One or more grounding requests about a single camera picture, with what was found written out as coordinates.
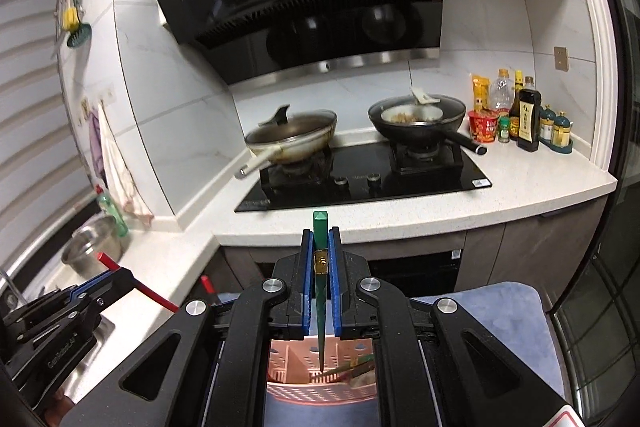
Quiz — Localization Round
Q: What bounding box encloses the blue condiment jar set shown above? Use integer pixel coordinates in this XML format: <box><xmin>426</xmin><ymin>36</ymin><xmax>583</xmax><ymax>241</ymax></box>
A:
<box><xmin>539</xmin><ymin>105</ymin><xmax>573</xmax><ymax>154</ymax></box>

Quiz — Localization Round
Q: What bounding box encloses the person's left hand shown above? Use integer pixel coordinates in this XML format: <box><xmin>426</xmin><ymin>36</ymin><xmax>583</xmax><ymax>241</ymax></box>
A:
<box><xmin>44</xmin><ymin>392</ymin><xmax>75</xmax><ymax>427</ymax></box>

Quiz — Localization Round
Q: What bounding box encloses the blue-grey fabric mat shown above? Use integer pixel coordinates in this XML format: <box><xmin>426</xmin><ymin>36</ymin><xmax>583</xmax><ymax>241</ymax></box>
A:
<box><xmin>200</xmin><ymin>282</ymin><xmax>561</xmax><ymax>426</ymax></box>

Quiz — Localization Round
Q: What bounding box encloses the green dish soap bottle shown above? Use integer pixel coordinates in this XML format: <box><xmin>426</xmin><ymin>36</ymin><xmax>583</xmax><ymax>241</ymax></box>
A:
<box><xmin>96</xmin><ymin>185</ymin><xmax>129</xmax><ymax>237</ymax></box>

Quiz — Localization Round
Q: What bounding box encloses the dark soy sauce bottle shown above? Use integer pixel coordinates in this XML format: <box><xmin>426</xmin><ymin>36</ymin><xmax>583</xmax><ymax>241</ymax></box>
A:
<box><xmin>518</xmin><ymin>76</ymin><xmax>541</xmax><ymax>153</ymax></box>

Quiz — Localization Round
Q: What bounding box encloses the pink perforated utensil basket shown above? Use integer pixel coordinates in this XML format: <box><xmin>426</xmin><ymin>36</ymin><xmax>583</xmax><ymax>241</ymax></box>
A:
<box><xmin>267</xmin><ymin>335</ymin><xmax>378</xmax><ymax>405</ymax></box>

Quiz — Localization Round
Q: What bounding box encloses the green chopstick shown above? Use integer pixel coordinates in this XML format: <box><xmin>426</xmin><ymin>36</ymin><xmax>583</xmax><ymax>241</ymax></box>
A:
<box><xmin>314</xmin><ymin>210</ymin><xmax>329</xmax><ymax>373</ymax></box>

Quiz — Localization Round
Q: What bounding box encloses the yellow seasoning packet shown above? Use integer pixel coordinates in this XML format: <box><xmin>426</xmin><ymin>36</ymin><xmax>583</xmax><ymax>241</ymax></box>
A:
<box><xmin>472</xmin><ymin>75</ymin><xmax>490</xmax><ymax>113</ymax></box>

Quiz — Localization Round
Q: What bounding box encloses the yellow-cap sauce bottle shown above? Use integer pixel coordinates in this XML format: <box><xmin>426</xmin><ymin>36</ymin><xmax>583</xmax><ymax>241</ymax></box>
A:
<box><xmin>509</xmin><ymin>69</ymin><xmax>524</xmax><ymax>141</ymax></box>

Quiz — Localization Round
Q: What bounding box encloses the red instant noodle cup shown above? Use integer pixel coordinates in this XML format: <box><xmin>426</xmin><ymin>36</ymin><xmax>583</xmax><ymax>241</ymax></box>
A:
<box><xmin>468</xmin><ymin>110</ymin><xmax>499</xmax><ymax>143</ymax></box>

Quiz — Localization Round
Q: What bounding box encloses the hanging purple cloth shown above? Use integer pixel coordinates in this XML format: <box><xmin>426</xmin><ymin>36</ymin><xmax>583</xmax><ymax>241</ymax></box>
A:
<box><xmin>88</xmin><ymin>109</ymin><xmax>107</xmax><ymax>186</ymax></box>

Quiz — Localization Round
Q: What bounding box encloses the clear oil bottle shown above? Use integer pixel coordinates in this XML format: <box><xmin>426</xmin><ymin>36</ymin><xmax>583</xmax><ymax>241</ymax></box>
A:
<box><xmin>488</xmin><ymin>68</ymin><xmax>514</xmax><ymax>114</ymax></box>

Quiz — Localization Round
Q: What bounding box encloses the hanging green skimmer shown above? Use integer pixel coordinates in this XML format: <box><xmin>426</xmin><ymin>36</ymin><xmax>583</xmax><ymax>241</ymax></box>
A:
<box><xmin>61</xmin><ymin>0</ymin><xmax>92</xmax><ymax>49</ymax></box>

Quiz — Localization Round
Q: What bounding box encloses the dark red chopstick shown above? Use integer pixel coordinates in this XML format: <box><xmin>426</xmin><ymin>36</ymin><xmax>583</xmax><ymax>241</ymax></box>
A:
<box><xmin>96</xmin><ymin>253</ymin><xmax>179</xmax><ymax>313</ymax></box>

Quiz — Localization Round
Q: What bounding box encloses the small green-cap spice jar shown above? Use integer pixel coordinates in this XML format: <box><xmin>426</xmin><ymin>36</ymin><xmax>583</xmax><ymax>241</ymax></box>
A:
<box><xmin>498</xmin><ymin>115</ymin><xmax>511</xmax><ymax>143</ymax></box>

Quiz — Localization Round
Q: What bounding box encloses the black wok with food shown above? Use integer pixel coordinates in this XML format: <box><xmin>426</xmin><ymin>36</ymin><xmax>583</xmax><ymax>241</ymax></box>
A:
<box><xmin>368</xmin><ymin>92</ymin><xmax>487</xmax><ymax>155</ymax></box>

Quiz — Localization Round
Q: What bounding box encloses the beige wok with glass lid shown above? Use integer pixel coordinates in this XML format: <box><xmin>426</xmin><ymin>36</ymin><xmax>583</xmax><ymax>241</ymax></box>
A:
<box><xmin>235</xmin><ymin>104</ymin><xmax>337</xmax><ymax>179</ymax></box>

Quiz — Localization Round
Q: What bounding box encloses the steel mixing bowl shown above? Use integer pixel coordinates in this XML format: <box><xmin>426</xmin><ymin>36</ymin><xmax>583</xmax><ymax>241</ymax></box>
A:
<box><xmin>61</xmin><ymin>216</ymin><xmax>124</xmax><ymax>280</ymax></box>

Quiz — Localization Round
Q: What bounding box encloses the hanging white dish towel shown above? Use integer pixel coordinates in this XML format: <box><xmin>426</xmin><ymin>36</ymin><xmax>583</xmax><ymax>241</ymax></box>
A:
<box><xmin>96</xmin><ymin>103</ymin><xmax>154</xmax><ymax>229</ymax></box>

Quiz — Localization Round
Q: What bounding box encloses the black built-in oven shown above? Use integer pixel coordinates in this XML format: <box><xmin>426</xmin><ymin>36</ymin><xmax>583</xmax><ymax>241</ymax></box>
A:
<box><xmin>249</xmin><ymin>246</ymin><xmax>464</xmax><ymax>293</ymax></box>

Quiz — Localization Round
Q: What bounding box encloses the black gas cooktop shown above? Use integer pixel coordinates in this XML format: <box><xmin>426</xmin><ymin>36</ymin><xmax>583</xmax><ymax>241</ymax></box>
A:
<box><xmin>235</xmin><ymin>141</ymin><xmax>492</xmax><ymax>212</ymax></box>

